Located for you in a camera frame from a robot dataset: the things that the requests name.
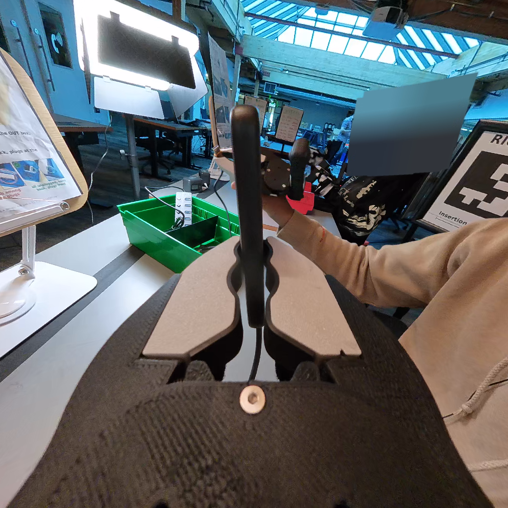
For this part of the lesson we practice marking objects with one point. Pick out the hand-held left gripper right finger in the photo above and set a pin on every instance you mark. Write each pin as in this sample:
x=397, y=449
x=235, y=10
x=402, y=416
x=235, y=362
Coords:
x=313, y=313

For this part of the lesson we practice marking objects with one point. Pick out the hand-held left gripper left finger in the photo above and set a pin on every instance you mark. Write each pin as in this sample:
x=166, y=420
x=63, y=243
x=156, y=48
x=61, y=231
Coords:
x=190, y=309

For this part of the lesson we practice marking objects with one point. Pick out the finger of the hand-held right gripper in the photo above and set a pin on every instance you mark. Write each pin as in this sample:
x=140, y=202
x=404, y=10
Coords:
x=226, y=166

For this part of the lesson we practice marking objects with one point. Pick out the black usb hub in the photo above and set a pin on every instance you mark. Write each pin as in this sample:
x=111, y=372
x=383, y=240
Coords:
x=248, y=198

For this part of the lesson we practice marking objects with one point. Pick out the green plastic bin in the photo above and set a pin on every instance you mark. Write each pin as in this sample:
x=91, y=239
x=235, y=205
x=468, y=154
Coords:
x=158, y=246

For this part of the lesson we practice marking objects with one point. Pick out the person's right forearm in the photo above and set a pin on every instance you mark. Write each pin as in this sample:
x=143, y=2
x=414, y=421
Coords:
x=377, y=262

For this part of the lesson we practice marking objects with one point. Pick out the white usb hub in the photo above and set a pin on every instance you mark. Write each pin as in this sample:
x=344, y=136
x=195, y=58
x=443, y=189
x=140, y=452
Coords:
x=183, y=210

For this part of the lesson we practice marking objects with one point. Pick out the person's right hand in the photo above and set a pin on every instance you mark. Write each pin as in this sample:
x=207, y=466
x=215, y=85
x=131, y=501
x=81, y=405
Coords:
x=280, y=210

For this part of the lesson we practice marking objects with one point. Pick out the black power adapter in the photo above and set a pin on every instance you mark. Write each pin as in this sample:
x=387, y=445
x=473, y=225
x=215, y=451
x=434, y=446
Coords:
x=194, y=183

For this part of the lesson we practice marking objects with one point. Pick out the red plastic bin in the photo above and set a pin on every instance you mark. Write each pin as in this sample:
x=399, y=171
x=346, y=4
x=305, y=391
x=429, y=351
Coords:
x=305, y=204

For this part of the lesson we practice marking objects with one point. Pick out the whiteboard on stand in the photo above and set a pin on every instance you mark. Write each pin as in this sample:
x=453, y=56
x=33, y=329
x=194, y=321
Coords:
x=264, y=119
x=289, y=123

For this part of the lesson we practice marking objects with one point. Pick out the wooden background desk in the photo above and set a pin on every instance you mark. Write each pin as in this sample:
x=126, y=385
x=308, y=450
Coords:
x=75, y=121
x=166, y=124

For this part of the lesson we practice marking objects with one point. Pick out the black office chair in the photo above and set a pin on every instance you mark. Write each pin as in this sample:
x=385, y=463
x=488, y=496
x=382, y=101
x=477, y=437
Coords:
x=153, y=147

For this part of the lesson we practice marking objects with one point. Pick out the white wooden document stand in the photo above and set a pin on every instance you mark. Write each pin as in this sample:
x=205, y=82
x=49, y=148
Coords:
x=220, y=79

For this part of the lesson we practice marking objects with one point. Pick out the bright light panel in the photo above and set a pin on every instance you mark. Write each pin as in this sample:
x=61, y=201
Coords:
x=147, y=51

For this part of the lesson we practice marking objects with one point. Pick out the instruction sheet on stand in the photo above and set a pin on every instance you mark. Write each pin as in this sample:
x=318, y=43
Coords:
x=47, y=293

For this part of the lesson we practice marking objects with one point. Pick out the person's beige hoodie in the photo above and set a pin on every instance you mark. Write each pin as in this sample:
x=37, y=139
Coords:
x=468, y=357

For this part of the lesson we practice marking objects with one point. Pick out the printed instruction sheet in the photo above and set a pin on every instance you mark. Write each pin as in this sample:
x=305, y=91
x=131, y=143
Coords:
x=23, y=150

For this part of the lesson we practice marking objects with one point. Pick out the black white marker sign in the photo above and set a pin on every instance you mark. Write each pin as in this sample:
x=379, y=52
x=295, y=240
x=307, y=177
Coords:
x=488, y=186

